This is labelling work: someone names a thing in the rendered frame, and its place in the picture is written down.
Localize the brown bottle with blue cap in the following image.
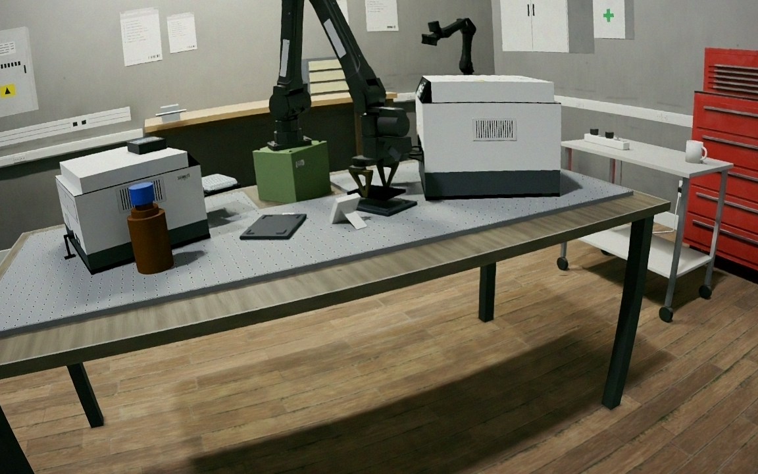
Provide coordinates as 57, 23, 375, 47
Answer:
127, 182, 174, 275

